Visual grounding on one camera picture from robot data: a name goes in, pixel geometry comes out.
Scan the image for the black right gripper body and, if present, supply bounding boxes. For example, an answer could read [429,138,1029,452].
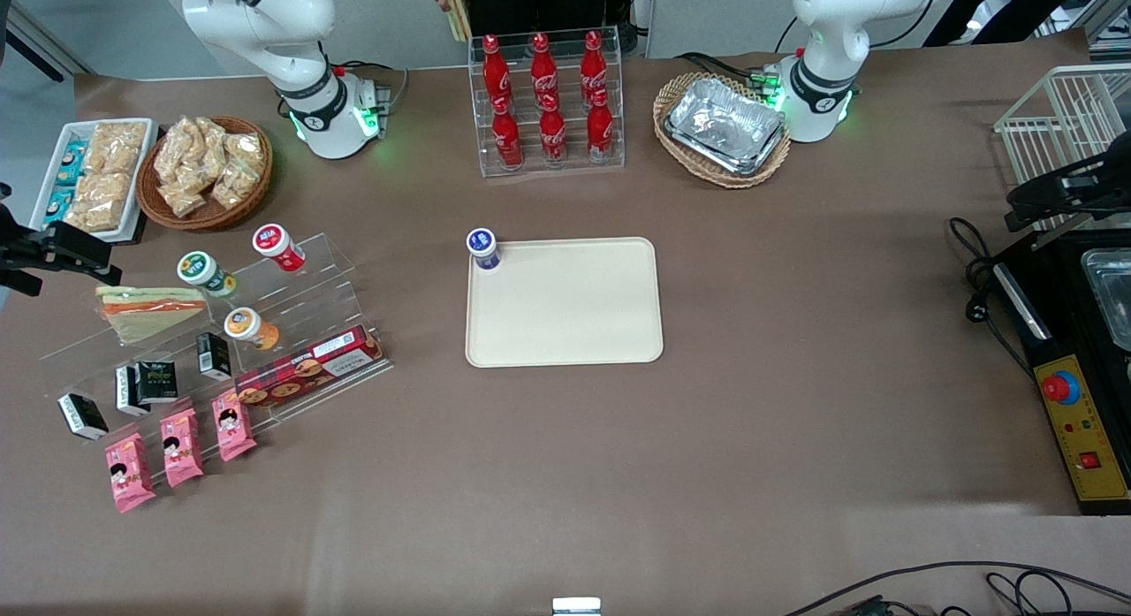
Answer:
[0,185,67,297]

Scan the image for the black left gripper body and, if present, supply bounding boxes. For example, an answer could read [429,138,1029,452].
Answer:
[1056,150,1131,217]

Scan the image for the triangle sandwich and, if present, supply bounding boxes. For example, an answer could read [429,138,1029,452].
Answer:
[95,285,212,346]

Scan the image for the cream plastic tray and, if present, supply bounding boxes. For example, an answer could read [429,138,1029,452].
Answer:
[465,237,664,369]

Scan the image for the wrapped rice cracker block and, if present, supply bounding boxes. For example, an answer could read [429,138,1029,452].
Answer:
[85,121,148,175]
[74,171,133,206]
[64,199,125,233]

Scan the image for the black sealing machine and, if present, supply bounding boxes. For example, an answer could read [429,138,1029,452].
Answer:
[991,230,1131,517]

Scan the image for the white rectangular snack dish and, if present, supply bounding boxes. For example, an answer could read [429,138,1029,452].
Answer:
[27,118,159,245]

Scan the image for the green lid yogurt cup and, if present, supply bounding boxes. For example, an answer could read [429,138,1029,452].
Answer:
[176,251,238,299]

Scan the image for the metal pan in machine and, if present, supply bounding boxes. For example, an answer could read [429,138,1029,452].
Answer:
[1081,248,1131,353]

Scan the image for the clear bag of crackers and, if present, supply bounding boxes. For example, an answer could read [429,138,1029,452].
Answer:
[154,121,197,184]
[159,179,209,219]
[224,132,269,171]
[190,117,231,179]
[210,161,262,210]

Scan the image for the brown wicker snack basket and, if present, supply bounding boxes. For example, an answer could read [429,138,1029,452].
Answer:
[136,116,275,232]

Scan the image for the black green drink carton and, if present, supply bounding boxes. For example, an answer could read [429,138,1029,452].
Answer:
[137,361,180,404]

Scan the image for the small black drink carton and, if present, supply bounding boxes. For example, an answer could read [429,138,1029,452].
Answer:
[57,393,110,442]
[114,366,150,418]
[195,332,233,381]

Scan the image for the orange lid yogurt cup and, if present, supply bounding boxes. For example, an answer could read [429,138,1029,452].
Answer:
[224,307,282,353]

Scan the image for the red lid yogurt cup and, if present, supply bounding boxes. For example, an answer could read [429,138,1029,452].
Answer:
[252,224,307,273]

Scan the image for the red emergency stop button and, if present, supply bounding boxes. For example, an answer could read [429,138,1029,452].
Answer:
[1040,369,1082,406]

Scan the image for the pink snack pack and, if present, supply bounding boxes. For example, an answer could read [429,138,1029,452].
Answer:
[211,390,258,463]
[105,433,156,513]
[159,408,205,489]

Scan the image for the clear acrylic stepped shelf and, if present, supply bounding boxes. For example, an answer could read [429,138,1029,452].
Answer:
[39,232,395,490]

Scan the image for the red cookie box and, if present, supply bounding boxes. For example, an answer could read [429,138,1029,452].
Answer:
[233,325,388,410]

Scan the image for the stacked aluminium foil containers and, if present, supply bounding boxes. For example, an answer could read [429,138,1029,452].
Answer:
[664,77,788,177]

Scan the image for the light wicker basket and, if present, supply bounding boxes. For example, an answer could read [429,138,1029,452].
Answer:
[653,72,793,190]

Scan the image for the blue lid yogurt cup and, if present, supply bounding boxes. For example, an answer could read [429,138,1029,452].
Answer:
[466,228,503,273]

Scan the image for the red cola bottle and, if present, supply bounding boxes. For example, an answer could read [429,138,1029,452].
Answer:
[529,33,559,104]
[580,30,609,100]
[539,93,568,166]
[491,96,524,171]
[586,87,615,163]
[482,34,513,109]

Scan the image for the clear acrylic bottle rack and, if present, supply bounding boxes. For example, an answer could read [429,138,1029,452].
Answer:
[467,27,626,179]

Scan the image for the person in black clothes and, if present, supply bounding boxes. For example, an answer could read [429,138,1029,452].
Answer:
[461,0,639,55]

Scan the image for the white wire basket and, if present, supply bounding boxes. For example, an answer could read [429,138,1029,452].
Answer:
[993,63,1131,235]

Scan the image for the black power cable with plug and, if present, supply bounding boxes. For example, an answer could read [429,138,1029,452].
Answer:
[948,216,1036,374]

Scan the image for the black cables at table edge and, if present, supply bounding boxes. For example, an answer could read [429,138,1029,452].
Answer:
[782,559,1131,616]

